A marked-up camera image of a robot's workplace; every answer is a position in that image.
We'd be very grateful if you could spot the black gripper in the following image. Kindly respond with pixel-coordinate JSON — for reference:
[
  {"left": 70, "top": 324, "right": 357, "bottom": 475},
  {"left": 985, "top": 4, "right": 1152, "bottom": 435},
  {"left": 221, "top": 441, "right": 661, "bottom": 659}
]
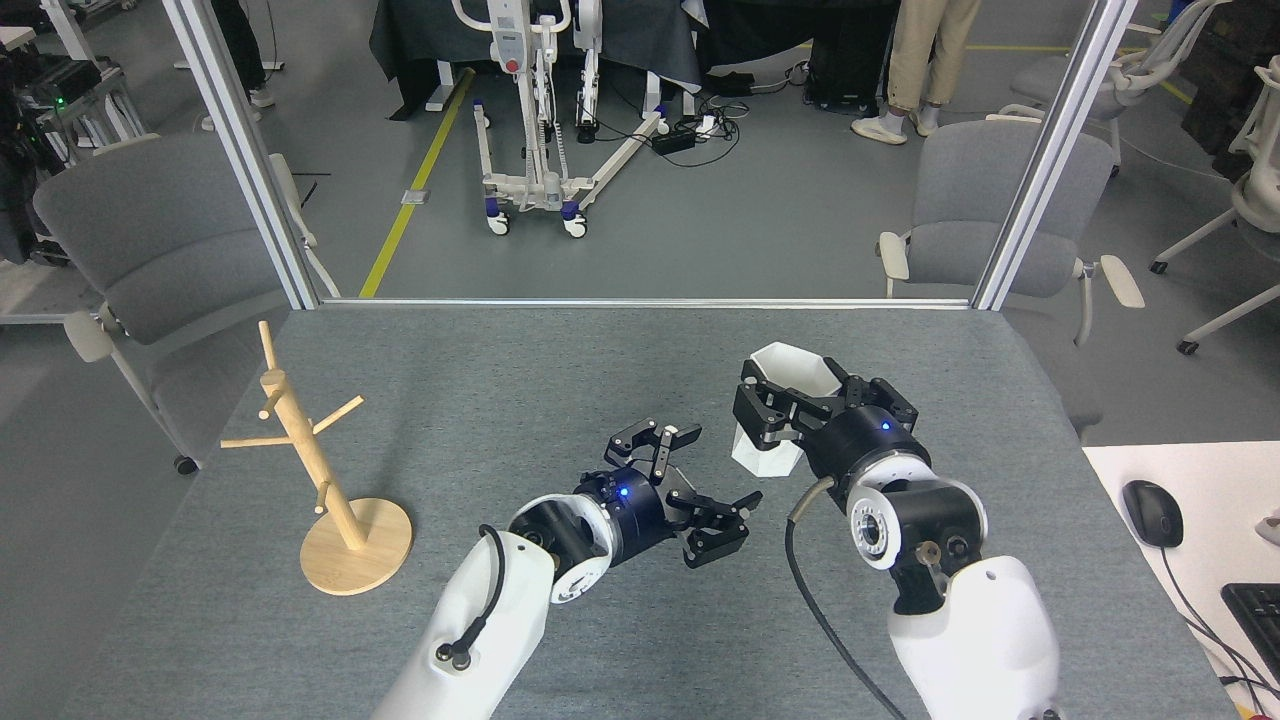
[
  {"left": 732, "top": 356, "right": 933, "bottom": 493},
  {"left": 574, "top": 418, "right": 765, "bottom": 570}
]

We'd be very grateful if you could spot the black mouse cable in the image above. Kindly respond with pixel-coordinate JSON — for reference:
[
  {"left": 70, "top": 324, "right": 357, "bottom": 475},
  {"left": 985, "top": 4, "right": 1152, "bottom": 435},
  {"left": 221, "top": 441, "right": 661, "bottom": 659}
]
[{"left": 1158, "top": 545, "right": 1280, "bottom": 704}]

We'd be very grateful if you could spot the white stand on wheels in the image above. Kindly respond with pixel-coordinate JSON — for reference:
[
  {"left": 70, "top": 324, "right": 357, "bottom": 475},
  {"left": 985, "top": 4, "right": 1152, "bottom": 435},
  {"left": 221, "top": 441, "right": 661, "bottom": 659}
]
[{"left": 450, "top": 0, "right": 674, "bottom": 240}]

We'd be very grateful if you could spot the dark cloth covered table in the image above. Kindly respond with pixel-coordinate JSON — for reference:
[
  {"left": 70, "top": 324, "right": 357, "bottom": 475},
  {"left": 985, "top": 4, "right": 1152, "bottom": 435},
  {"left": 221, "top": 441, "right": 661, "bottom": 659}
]
[{"left": 367, "top": 0, "right": 707, "bottom": 122}]

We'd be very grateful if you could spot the black case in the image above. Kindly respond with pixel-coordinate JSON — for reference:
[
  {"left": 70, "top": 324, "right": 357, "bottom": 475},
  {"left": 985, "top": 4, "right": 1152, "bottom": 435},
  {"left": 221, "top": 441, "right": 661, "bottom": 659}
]
[{"left": 804, "top": 20, "right": 897, "bottom": 113}]

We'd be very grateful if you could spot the wooden cup rack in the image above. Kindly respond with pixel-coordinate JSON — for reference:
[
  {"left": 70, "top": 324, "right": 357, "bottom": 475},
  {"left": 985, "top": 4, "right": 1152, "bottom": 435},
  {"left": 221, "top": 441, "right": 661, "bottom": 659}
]
[{"left": 220, "top": 321, "right": 415, "bottom": 597}]

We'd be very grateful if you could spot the black keyboard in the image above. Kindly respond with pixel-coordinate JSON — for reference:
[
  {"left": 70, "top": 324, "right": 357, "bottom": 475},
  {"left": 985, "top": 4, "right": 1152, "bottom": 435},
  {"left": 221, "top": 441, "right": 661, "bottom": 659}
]
[{"left": 1220, "top": 582, "right": 1280, "bottom": 687}]

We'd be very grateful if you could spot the silver aluminium crossbar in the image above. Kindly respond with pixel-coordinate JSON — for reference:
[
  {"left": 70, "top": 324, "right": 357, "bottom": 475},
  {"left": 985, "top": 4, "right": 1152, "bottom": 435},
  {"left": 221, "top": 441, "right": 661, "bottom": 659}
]
[{"left": 320, "top": 297, "right": 974, "bottom": 312}]

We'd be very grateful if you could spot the black equipment cart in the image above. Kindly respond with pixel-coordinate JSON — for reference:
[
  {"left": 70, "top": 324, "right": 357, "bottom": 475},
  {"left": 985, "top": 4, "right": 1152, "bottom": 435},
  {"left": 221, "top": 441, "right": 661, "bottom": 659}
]
[{"left": 0, "top": 0, "right": 151, "bottom": 267}]

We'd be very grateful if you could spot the silver aluminium post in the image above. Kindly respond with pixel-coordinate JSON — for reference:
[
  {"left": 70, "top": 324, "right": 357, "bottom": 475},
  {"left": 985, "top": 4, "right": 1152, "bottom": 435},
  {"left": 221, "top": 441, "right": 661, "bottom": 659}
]
[
  {"left": 971, "top": 0, "right": 1141, "bottom": 312},
  {"left": 160, "top": 0, "right": 324, "bottom": 312}
]

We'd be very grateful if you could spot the grey padded chair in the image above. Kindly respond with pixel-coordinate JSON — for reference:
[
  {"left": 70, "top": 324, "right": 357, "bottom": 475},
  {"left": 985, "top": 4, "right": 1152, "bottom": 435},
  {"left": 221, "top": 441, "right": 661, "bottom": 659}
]
[
  {"left": 32, "top": 131, "right": 343, "bottom": 477},
  {"left": 877, "top": 115, "right": 1147, "bottom": 441}
]

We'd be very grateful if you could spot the white hexagonal cup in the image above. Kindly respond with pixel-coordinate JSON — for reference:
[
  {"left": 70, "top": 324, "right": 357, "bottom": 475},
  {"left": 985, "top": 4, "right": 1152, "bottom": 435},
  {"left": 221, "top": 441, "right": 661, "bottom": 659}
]
[{"left": 730, "top": 341, "right": 848, "bottom": 478}]

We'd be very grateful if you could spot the white mesh office chair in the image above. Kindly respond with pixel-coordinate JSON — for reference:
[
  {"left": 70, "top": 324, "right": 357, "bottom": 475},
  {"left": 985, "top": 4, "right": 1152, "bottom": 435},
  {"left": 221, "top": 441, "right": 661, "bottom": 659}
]
[
  {"left": 998, "top": 0, "right": 1233, "bottom": 177},
  {"left": 1148, "top": 55, "right": 1280, "bottom": 357}
]

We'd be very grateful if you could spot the black computer mouse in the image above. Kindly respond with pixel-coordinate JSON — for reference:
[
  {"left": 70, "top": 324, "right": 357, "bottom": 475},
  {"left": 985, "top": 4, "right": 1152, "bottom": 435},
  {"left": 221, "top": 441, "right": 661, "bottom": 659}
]
[{"left": 1120, "top": 479, "right": 1186, "bottom": 550}]

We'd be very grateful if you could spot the person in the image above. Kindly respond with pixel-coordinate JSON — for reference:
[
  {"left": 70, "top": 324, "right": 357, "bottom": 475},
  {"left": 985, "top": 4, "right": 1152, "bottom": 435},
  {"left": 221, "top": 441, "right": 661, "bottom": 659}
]
[
  {"left": 203, "top": 0, "right": 278, "bottom": 131},
  {"left": 850, "top": 0, "right": 984, "bottom": 148}
]

